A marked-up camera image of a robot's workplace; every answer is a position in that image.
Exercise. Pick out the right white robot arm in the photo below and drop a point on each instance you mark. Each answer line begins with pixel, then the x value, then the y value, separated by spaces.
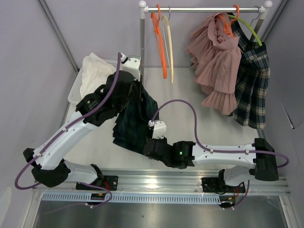
pixel 246 165

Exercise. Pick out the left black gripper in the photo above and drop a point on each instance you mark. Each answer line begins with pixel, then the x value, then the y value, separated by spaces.
pixel 138 85

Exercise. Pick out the slotted cable duct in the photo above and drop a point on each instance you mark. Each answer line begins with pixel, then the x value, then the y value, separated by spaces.
pixel 133 198

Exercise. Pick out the navy beige plaid skirt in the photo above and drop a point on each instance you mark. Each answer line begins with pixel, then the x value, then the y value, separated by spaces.
pixel 252 81

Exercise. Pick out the orange plastic hanger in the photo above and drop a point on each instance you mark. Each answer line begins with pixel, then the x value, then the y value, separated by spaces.
pixel 158 36

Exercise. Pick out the pink pleated skirt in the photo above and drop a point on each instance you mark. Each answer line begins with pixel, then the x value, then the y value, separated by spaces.
pixel 215 58

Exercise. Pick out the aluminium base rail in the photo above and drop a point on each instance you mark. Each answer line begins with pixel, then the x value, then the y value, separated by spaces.
pixel 184 182

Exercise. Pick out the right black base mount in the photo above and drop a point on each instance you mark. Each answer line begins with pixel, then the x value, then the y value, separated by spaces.
pixel 212 185

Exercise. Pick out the cream wooden hanger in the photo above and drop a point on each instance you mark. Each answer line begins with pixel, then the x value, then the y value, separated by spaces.
pixel 168 44

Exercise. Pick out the lime green hanger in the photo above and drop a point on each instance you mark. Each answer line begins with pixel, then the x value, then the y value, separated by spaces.
pixel 251 31

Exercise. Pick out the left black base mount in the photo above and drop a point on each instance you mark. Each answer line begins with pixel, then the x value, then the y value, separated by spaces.
pixel 108 182

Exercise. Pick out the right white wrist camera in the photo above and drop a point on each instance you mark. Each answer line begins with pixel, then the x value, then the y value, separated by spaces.
pixel 158 128

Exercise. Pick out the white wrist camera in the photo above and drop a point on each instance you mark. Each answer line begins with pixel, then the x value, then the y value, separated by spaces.
pixel 158 128
pixel 131 64

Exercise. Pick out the orange hanger with pink skirt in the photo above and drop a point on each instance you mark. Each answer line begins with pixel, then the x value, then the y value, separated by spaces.
pixel 227 24

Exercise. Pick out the green plaid skirt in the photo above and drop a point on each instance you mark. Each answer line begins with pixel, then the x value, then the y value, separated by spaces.
pixel 131 129

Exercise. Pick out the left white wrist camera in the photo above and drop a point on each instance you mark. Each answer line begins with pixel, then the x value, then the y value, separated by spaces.
pixel 131 64

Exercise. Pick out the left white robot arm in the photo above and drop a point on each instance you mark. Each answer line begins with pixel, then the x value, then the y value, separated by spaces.
pixel 106 102

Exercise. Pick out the white plastic basket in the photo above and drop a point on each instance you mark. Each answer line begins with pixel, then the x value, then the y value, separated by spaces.
pixel 74 96

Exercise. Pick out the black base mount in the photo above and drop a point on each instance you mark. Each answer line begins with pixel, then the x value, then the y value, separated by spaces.
pixel 108 182
pixel 212 185

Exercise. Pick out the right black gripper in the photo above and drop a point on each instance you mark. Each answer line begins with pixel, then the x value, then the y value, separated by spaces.
pixel 164 139

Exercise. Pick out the white cloth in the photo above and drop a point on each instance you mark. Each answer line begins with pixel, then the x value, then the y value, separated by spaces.
pixel 95 73

